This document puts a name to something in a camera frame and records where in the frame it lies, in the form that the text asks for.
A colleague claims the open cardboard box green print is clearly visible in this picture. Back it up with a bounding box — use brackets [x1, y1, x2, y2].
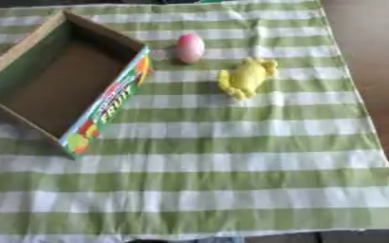
[0, 9, 155, 159]

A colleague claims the yellow soft toy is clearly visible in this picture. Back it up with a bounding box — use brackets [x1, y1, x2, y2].
[215, 57, 280, 100]

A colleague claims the pink toy egg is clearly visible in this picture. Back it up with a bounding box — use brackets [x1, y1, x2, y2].
[175, 32, 207, 65]

